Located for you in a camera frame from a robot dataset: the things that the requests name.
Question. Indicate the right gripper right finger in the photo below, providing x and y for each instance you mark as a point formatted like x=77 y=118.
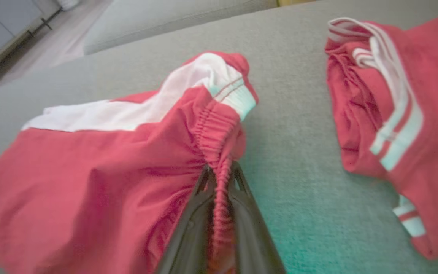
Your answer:
x=253 y=247

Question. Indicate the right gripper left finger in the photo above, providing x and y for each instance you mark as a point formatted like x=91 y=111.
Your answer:
x=188 y=247

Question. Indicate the red shorts with white band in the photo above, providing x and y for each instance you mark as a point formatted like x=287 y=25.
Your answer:
x=89 y=182

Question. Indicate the red white striped jersey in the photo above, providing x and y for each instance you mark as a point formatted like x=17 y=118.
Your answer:
x=432 y=95

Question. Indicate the large grey sofa chaise cushion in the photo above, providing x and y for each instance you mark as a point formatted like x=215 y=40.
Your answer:
x=299 y=114

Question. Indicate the grey sofa seat cushion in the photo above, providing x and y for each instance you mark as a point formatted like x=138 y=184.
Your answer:
x=158 y=19

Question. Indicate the large yellow sofa backrest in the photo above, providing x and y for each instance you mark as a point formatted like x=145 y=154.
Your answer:
x=291 y=2

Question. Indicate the white ribbed plant pot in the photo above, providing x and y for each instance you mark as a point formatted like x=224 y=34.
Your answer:
x=68 y=3

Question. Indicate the grey sideboard cabinet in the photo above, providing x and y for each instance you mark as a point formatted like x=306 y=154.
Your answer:
x=2 y=26

